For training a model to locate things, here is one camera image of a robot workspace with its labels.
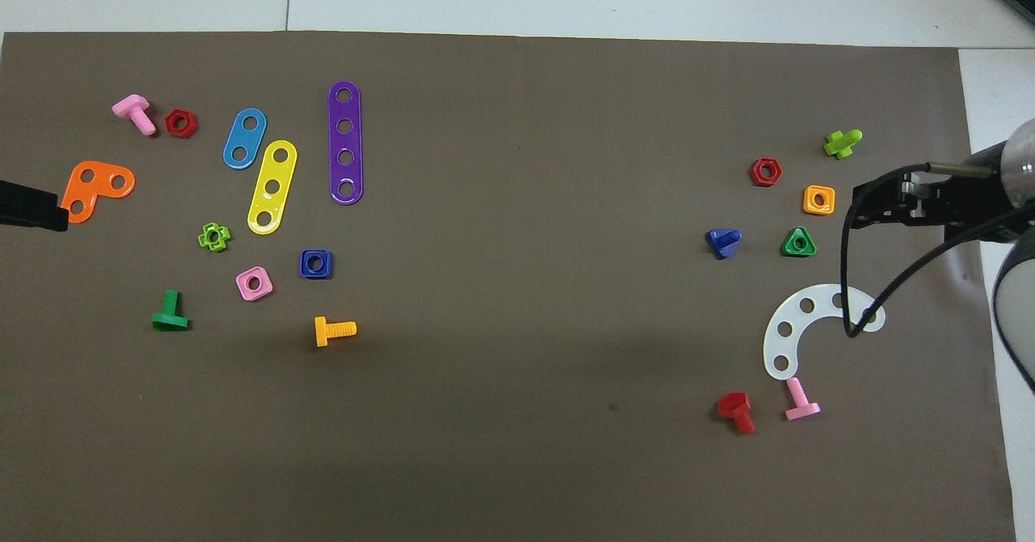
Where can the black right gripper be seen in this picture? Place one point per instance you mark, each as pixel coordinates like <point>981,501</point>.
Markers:
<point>970,198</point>

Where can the blue triangle head screw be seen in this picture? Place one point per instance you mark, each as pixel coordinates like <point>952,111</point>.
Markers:
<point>722,240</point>

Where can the blue square nut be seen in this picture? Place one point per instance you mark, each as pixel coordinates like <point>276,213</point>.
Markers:
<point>306,271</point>

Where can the orange three hole plate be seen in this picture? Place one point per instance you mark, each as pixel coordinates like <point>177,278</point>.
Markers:
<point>103,178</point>

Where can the lime green cross screw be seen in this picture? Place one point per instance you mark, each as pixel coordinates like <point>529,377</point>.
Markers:
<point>841,146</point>

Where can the orange square nut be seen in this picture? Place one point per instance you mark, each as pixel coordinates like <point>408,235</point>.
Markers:
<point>808,202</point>

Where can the green triangle nut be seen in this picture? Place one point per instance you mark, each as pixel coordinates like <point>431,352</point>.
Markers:
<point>788,249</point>

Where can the pink plastic screw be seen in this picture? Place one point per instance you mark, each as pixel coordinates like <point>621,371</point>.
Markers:
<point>133,109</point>
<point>802,410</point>

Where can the white curved hole plate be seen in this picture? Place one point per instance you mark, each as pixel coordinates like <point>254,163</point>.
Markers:
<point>795,317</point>

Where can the red hexagon nut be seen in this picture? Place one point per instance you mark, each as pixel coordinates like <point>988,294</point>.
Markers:
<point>755,174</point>
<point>170,124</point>

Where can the lime green cross nut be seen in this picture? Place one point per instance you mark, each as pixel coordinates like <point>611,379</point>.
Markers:
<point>203,239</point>

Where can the green plastic screw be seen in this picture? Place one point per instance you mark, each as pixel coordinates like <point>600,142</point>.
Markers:
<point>170,321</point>

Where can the blue two hole plate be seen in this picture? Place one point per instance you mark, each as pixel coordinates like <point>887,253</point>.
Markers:
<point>244,139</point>

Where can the pink square nut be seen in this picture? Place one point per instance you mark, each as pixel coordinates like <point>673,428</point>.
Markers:
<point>242,290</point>

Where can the yellow three hole plate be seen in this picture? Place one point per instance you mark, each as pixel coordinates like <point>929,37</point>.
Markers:
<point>276,171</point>

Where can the red plastic screw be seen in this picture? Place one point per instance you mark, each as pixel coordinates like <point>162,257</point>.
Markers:
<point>733,404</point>

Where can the orange plastic screw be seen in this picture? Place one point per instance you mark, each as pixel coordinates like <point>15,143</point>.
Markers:
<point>322,332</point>

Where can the purple four hole plate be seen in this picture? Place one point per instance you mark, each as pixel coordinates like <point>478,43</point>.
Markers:
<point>345,142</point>

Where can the brown paper mat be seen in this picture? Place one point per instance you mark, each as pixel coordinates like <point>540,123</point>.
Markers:
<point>517,364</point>

